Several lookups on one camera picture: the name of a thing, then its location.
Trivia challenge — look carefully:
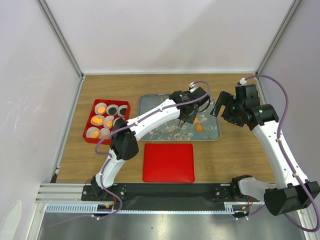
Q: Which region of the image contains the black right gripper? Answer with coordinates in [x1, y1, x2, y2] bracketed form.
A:
[210, 91, 245, 127]

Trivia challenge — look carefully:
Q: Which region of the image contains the red box lid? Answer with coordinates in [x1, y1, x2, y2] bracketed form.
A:
[142, 143, 195, 184]

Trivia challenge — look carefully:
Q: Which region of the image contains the red cookie box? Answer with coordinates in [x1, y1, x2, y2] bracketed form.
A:
[82, 99, 131, 144]

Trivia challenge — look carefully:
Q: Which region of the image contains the orange round waffle cookie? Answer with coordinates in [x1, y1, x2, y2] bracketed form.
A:
[91, 130, 100, 139]

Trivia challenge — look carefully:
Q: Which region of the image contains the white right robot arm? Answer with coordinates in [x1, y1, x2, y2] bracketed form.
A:
[210, 78, 320, 216]

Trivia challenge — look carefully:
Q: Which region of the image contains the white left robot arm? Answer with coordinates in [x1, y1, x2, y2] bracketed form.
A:
[90, 81, 210, 200]

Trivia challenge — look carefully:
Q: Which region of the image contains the orange swirl cookie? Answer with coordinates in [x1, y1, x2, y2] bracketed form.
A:
[195, 124, 203, 132]

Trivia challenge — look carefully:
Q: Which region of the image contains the floral metal serving tray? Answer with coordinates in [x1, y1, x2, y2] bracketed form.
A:
[141, 95, 221, 142]

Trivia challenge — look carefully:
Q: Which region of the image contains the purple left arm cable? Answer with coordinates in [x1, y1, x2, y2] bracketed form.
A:
[95, 80, 211, 221]

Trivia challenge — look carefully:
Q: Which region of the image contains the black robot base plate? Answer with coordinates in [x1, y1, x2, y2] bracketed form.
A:
[81, 182, 253, 211]

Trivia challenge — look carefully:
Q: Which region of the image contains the white cable duct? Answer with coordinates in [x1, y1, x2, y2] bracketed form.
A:
[45, 203, 248, 215]

